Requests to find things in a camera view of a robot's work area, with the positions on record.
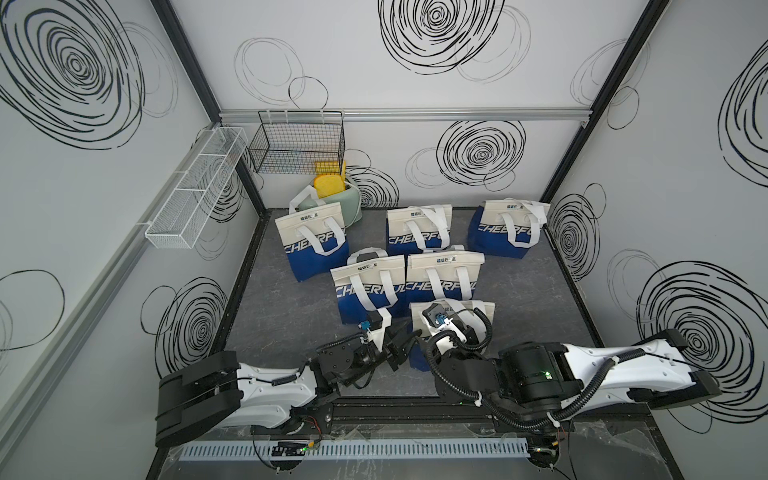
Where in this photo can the white wire shelf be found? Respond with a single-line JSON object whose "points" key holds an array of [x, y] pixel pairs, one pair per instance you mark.
{"points": [[206, 191]]}

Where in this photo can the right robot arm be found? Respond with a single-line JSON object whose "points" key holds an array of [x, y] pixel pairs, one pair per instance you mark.
{"points": [[537, 386]]}

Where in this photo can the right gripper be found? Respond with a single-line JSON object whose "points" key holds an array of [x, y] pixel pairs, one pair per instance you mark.
{"points": [[468, 340]]}

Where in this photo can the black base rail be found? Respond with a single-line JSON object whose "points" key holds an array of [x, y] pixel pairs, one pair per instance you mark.
{"points": [[333, 410]]}

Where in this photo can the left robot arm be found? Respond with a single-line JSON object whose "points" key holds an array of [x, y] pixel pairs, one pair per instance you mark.
{"points": [[220, 391]]}

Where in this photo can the grey cable duct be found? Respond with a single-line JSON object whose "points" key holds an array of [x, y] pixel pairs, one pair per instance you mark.
{"points": [[357, 449]]}

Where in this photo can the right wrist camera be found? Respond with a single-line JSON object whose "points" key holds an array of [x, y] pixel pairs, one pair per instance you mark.
{"points": [[438, 318]]}

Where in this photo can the black wire basket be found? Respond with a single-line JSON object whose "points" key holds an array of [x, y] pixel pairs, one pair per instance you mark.
{"points": [[298, 142]]}

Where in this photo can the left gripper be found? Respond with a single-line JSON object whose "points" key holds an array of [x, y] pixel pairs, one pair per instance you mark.
{"points": [[387, 354]]}

